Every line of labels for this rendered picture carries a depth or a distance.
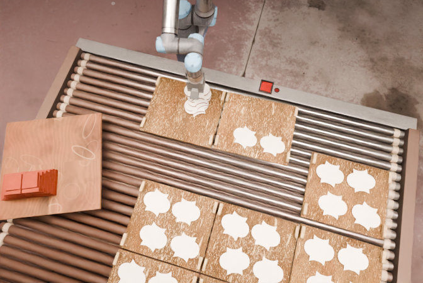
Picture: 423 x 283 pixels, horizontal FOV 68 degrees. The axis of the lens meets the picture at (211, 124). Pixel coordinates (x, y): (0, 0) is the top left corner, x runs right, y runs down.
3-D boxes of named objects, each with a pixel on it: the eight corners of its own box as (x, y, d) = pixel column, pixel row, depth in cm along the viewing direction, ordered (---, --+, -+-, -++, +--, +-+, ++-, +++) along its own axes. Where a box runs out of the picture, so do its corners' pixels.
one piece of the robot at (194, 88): (182, 87, 148) (185, 101, 164) (201, 90, 148) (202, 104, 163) (186, 65, 152) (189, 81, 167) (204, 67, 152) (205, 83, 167)
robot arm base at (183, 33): (174, 19, 205) (172, 9, 196) (197, 22, 205) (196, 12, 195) (170, 39, 200) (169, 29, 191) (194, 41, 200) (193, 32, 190)
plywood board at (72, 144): (9, 124, 168) (6, 122, 167) (102, 114, 169) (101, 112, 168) (-3, 220, 152) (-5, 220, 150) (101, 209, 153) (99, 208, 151)
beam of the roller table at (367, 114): (83, 43, 204) (79, 37, 199) (411, 122, 182) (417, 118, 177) (77, 53, 202) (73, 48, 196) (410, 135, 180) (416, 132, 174)
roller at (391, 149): (79, 68, 196) (75, 64, 191) (399, 148, 175) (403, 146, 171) (75, 75, 194) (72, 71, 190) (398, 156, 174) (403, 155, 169)
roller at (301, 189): (55, 119, 185) (51, 116, 180) (393, 210, 164) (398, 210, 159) (51, 126, 183) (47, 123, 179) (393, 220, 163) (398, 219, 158)
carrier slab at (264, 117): (227, 92, 183) (227, 91, 182) (297, 107, 179) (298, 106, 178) (213, 148, 172) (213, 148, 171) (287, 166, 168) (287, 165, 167)
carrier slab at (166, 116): (160, 77, 188) (159, 75, 186) (226, 93, 183) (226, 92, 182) (140, 131, 177) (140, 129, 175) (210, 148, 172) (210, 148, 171)
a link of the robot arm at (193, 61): (202, 50, 140) (201, 67, 137) (203, 63, 150) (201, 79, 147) (184, 49, 140) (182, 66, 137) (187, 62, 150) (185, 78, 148)
